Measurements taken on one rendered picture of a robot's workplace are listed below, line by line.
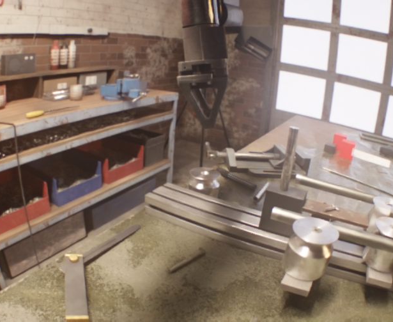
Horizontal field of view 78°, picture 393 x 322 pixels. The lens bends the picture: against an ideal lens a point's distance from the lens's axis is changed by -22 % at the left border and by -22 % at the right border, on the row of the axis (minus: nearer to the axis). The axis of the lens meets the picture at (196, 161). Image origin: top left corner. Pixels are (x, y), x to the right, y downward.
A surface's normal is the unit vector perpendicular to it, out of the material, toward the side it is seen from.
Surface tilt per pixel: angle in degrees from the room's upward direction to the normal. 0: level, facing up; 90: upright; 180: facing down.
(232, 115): 90
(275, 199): 90
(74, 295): 4
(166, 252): 0
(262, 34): 90
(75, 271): 4
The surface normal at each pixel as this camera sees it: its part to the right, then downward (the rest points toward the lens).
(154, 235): 0.08, -0.94
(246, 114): -0.50, 0.26
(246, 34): -0.11, 0.33
